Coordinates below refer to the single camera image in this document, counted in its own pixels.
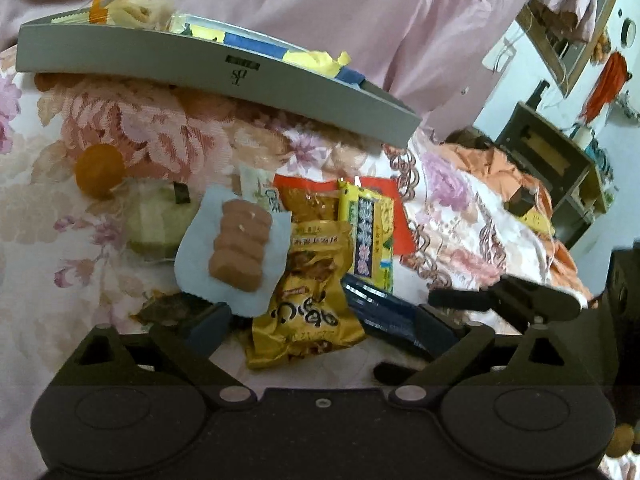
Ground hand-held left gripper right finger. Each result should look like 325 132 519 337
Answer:
375 305 601 408

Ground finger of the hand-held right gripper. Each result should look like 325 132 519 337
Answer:
429 275 582 323

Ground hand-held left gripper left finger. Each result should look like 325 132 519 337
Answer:
54 302 258 408

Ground dark brown snack packet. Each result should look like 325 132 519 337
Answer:
132 292 211 330

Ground dark blue snack packet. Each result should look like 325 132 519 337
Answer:
341 274 466 361

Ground golden yellow snack bag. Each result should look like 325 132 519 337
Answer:
245 220 368 371

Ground round green cake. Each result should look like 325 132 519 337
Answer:
125 185 202 261

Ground grey snack box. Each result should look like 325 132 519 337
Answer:
15 7 423 148

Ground brown cookies in pale wrapper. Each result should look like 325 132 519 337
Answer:
175 185 293 318

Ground small black yellow object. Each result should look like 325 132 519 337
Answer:
505 189 556 233

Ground red snack packet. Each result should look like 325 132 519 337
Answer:
274 175 416 256

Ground yellow green snack packet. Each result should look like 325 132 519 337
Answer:
337 180 396 293

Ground orange cloth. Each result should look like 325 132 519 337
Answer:
440 130 593 296

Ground small white green packet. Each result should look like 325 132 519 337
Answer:
239 165 286 213

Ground floral bedsheet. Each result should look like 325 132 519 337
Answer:
0 45 601 480

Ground wooden cabinet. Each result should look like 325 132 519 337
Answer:
495 102 621 251

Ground round orange snack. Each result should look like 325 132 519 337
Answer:
75 144 126 198

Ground orange hanging garment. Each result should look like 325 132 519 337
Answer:
584 52 631 122

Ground small blue packet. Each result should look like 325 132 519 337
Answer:
335 66 369 87

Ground crumpled yellow packet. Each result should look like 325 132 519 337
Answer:
285 50 353 79

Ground yellow candy packet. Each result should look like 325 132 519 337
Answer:
190 22 226 42

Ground pink blanket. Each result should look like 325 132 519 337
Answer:
0 0 556 141

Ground clear bag of pale crisps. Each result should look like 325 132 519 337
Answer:
87 0 176 31

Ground wooden wardrobe frame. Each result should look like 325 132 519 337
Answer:
517 0 628 98

